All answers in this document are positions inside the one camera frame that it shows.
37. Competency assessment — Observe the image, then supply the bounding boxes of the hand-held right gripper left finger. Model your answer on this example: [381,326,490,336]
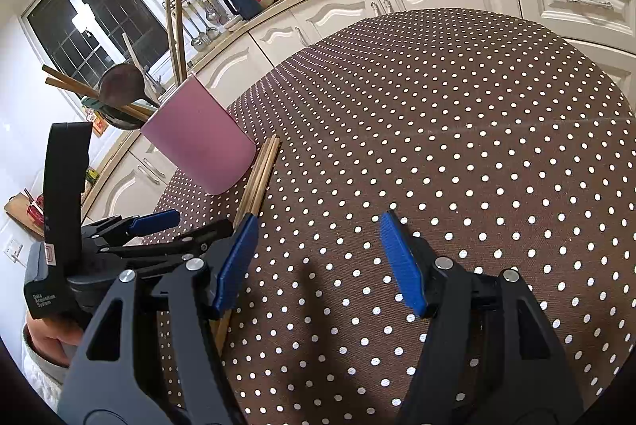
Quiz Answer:
[56,213,260,425]

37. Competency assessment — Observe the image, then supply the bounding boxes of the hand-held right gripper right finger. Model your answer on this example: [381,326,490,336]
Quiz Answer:
[379,210,585,425]

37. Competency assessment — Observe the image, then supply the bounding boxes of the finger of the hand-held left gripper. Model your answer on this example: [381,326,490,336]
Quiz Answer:
[81,209,182,248]
[103,219,235,278]

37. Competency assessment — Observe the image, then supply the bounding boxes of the bundle of wooden chopsticks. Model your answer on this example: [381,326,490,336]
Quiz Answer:
[211,134,281,356]

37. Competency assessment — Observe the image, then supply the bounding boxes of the pink utensil holder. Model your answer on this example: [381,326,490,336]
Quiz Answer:
[140,74,256,196]

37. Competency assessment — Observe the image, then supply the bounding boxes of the large metal spoon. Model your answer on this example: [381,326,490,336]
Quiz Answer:
[99,62,161,109]

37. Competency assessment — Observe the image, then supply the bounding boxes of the person's left forearm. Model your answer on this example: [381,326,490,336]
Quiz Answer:
[21,311,86,406]

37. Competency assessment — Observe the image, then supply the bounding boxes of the wooden cutting board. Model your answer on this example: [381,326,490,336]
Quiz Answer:
[5,191,45,239]

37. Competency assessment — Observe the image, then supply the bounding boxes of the brown polka dot tablecloth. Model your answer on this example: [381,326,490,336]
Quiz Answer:
[142,8,636,425]

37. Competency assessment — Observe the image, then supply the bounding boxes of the dark kitchen window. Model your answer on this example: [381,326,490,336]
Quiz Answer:
[20,0,172,93]

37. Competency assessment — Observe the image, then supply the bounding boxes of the navy blue kettle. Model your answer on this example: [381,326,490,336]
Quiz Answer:
[223,0,264,21]

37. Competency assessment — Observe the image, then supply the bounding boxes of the wall rack with ladles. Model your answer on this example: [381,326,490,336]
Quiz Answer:
[176,0,222,53]

